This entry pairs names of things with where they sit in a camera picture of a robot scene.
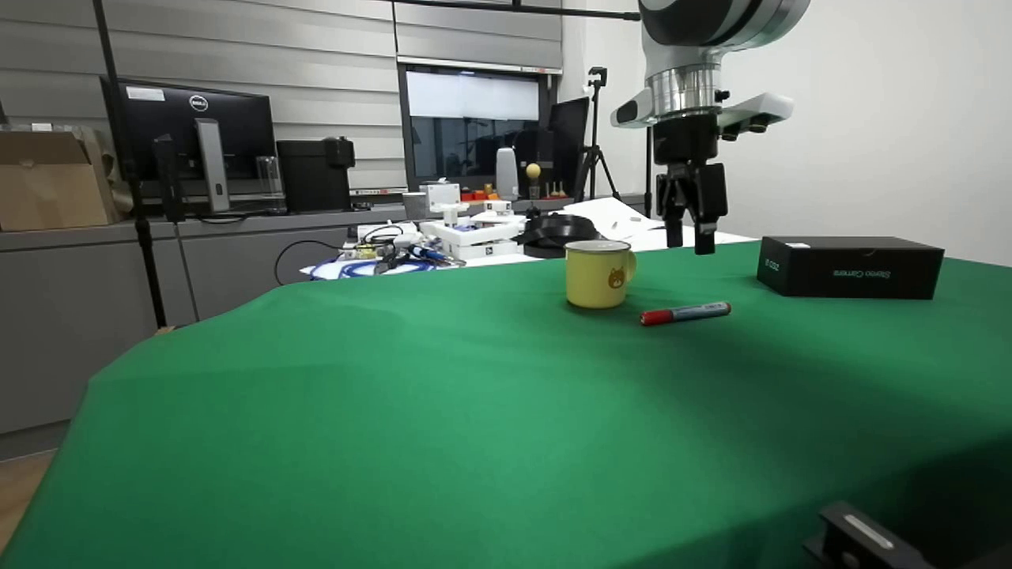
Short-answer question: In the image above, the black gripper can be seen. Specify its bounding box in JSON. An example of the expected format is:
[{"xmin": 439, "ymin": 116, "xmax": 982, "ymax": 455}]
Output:
[{"xmin": 651, "ymin": 107, "xmax": 730, "ymax": 255}]

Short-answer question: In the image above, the yellow enamel cup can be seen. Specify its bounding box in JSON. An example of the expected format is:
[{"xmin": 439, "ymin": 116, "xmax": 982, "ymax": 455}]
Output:
[{"xmin": 564, "ymin": 239, "xmax": 639, "ymax": 312}]

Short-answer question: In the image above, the white paper table cover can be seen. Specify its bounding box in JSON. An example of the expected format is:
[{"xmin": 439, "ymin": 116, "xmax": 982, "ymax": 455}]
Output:
[{"xmin": 463, "ymin": 198, "xmax": 757, "ymax": 272}]

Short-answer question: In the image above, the black flat monitor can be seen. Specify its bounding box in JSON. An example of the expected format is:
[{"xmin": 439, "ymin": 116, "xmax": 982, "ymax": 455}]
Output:
[{"xmin": 548, "ymin": 96, "xmax": 592, "ymax": 203}]

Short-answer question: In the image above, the black rectangular box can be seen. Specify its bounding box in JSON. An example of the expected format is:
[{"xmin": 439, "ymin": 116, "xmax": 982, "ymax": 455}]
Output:
[{"xmin": 757, "ymin": 234, "xmax": 948, "ymax": 303}]

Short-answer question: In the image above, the white speaker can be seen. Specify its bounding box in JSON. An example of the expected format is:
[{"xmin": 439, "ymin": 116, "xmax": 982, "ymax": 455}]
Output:
[{"xmin": 493, "ymin": 145, "xmax": 520, "ymax": 203}]

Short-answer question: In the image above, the white power strip box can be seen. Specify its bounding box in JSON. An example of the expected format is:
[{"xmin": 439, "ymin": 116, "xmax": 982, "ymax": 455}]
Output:
[{"xmin": 436, "ymin": 213, "xmax": 531, "ymax": 266}]

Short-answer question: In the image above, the small white box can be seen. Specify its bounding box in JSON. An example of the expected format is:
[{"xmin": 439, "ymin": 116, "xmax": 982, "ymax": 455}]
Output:
[{"xmin": 422, "ymin": 177, "xmax": 466, "ymax": 216}]

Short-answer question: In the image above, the green table cloth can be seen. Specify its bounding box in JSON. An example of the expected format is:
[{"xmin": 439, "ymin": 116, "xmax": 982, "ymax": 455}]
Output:
[{"xmin": 0, "ymin": 239, "xmax": 1012, "ymax": 569}]

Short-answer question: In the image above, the black small computer case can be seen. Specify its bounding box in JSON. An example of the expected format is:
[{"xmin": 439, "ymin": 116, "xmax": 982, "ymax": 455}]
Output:
[{"xmin": 276, "ymin": 135, "xmax": 358, "ymax": 216}]

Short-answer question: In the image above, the black Dell monitor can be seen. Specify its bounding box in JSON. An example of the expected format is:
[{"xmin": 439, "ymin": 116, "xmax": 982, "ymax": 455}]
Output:
[{"xmin": 102, "ymin": 77, "xmax": 286, "ymax": 220}]

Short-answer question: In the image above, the black light stand pole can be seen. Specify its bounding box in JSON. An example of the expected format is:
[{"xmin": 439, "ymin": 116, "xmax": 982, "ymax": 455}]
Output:
[{"xmin": 92, "ymin": 0, "xmax": 171, "ymax": 331}]

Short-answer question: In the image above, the large brown cardboard box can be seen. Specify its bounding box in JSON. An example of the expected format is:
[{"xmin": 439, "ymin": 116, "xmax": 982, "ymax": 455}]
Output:
[{"xmin": 0, "ymin": 128, "xmax": 121, "ymax": 234}]

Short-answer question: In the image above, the black cable bundle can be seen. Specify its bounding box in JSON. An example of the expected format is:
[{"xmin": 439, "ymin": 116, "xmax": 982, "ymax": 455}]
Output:
[{"xmin": 514, "ymin": 208, "xmax": 600, "ymax": 264}]

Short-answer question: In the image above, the black camera tripod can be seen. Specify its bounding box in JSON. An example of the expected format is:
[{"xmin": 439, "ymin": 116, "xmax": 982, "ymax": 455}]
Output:
[{"xmin": 571, "ymin": 64, "xmax": 625, "ymax": 203}]

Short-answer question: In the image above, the large wall screen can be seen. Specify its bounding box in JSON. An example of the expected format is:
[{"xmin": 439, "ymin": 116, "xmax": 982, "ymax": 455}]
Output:
[{"xmin": 397, "ymin": 64, "xmax": 555, "ymax": 200}]

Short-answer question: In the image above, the blue white cable clutter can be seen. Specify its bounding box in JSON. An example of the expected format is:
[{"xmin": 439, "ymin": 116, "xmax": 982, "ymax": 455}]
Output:
[{"xmin": 298, "ymin": 220, "xmax": 454, "ymax": 286}]

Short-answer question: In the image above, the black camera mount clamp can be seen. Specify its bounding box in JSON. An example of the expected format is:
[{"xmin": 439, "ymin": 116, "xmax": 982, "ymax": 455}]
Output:
[{"xmin": 804, "ymin": 503, "xmax": 943, "ymax": 569}]

